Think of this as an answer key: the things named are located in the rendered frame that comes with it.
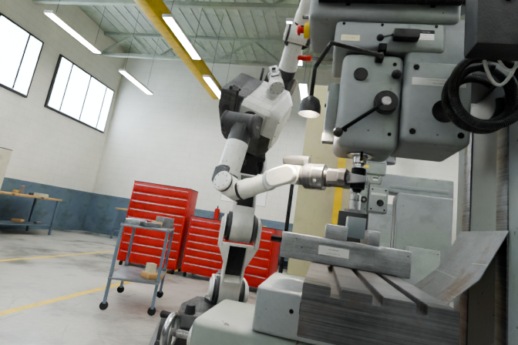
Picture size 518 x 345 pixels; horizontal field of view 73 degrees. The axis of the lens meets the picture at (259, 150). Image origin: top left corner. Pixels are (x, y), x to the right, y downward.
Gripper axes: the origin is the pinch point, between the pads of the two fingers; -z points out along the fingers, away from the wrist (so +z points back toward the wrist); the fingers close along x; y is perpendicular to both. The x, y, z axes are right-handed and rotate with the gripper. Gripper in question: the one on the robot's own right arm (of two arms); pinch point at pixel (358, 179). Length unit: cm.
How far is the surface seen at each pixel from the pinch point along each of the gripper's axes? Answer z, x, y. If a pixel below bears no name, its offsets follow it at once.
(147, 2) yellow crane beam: 465, 308, -353
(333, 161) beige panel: 49, 166, -39
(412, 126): -15.7, -8.1, -15.8
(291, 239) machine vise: 13.8, -18.3, 21.1
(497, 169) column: -37.8, 0.0, -6.1
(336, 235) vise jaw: 2.0, -15.1, 18.3
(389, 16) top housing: -7, -10, -52
